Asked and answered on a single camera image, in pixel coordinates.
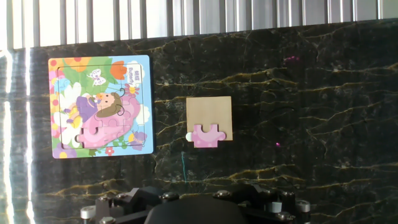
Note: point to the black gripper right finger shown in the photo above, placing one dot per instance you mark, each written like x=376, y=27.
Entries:
x=267, y=202

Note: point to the colourful butterfly puzzle board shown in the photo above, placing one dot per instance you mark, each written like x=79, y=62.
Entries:
x=102, y=105

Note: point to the pink jigsaw puzzle piece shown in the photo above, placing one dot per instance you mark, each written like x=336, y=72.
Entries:
x=206, y=137

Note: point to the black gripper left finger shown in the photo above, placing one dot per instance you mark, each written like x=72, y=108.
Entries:
x=124, y=205

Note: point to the plain wooden block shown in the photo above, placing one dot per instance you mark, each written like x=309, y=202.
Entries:
x=209, y=112

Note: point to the black marble pattern mat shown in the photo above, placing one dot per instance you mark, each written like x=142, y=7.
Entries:
x=295, y=124

